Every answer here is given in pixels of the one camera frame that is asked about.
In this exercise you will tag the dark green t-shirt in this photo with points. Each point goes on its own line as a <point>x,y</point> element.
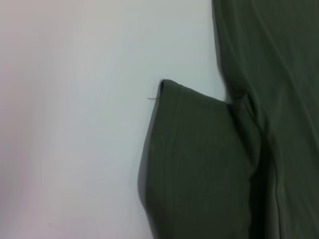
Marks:
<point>236,149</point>

